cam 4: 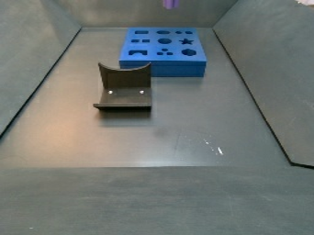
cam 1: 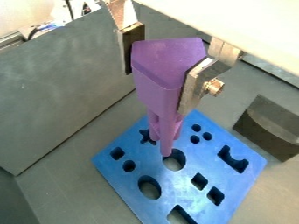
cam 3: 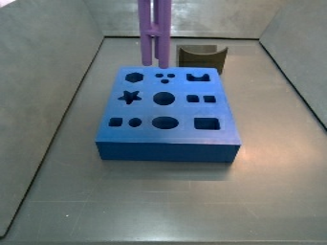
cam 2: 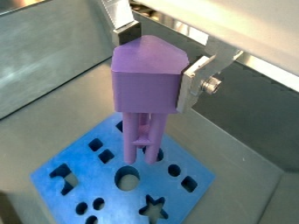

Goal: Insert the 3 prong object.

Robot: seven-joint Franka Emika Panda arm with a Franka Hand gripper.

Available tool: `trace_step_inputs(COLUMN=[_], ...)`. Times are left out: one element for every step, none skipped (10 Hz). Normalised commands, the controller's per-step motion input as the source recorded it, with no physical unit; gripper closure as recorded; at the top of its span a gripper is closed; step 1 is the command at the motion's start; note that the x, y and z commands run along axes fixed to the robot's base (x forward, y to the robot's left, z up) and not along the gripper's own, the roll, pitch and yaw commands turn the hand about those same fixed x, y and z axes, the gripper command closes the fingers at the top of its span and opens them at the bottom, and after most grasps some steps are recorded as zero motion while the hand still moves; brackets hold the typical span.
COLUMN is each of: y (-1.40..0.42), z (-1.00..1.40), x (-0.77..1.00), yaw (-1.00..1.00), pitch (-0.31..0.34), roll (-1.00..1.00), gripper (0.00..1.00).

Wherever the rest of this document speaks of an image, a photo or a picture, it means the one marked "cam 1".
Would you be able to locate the purple three prong object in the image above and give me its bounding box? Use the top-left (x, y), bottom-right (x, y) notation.
top-left (131, 38), bottom-right (206, 157)

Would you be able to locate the black cable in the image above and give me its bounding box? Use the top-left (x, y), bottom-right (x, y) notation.
top-left (26, 0), bottom-right (80, 41)

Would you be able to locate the blue shape sorting board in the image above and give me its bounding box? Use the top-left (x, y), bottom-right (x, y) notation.
top-left (92, 111), bottom-right (267, 224)

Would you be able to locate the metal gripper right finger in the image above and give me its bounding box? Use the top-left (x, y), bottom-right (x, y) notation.
top-left (178, 38), bottom-right (243, 116)

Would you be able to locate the grey raised platform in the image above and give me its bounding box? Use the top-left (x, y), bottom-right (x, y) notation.
top-left (0, 8), bottom-right (134, 175)

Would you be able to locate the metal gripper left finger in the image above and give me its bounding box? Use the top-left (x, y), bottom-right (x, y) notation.
top-left (104, 0), bottom-right (146, 75)

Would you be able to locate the dark grey block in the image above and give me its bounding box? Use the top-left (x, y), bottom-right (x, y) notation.
top-left (233, 94), bottom-right (299, 162)

